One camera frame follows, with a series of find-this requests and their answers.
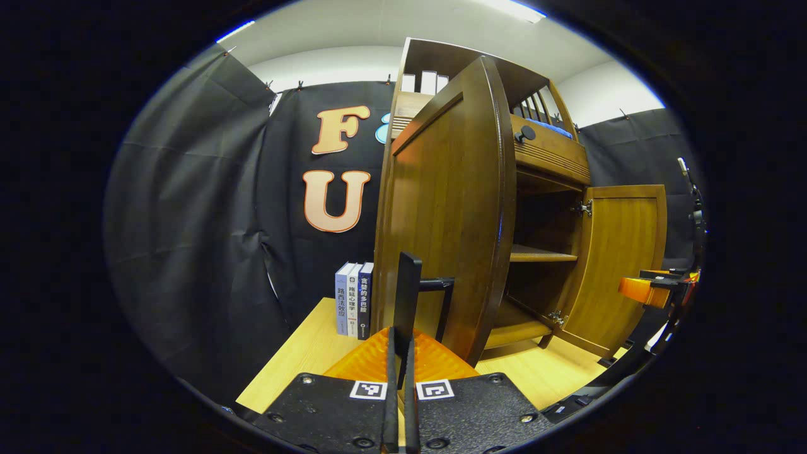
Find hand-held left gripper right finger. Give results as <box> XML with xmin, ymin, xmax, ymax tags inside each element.
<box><xmin>403</xmin><ymin>327</ymin><xmax>555</xmax><ymax>454</ymax></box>

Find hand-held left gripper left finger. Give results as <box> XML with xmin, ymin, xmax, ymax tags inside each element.
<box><xmin>252</xmin><ymin>327</ymin><xmax>399</xmax><ymax>454</ymax></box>

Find wooden shoe cabinet door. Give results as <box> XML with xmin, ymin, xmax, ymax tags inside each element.
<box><xmin>372</xmin><ymin>55</ymin><xmax>518</xmax><ymax>373</ymax></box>
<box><xmin>549</xmin><ymin>184</ymin><xmax>668</xmax><ymax>359</ymax></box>

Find wooden double-door shoe cabinet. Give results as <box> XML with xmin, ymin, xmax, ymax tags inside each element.
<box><xmin>390</xmin><ymin>38</ymin><xmax>593</xmax><ymax>351</ymax></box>

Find wooden cabinet drawer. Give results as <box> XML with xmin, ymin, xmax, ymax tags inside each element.
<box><xmin>391</xmin><ymin>91</ymin><xmax>592</xmax><ymax>185</ymax></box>

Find dark blue paperback book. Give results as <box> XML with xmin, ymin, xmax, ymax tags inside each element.
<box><xmin>357</xmin><ymin>262</ymin><xmax>374</xmax><ymax>341</ymax></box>

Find white grey paperback book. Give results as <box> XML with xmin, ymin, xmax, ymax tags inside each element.
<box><xmin>348</xmin><ymin>264</ymin><xmax>364</xmax><ymax>339</ymax></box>

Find blue folded cloth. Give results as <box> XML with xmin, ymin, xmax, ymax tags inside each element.
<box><xmin>526</xmin><ymin>119</ymin><xmax>574</xmax><ymax>139</ymax></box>

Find black backdrop cloth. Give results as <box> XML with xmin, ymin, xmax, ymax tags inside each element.
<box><xmin>104</xmin><ymin>47</ymin><xmax>704</xmax><ymax>404</ymax></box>

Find ceiling light panel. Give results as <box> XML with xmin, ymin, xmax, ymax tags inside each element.
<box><xmin>485</xmin><ymin>0</ymin><xmax>546</xmax><ymax>25</ymax></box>

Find ceiling light tube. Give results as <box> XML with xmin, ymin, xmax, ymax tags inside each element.
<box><xmin>216</xmin><ymin>20</ymin><xmax>256</xmax><ymax>44</ymax></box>

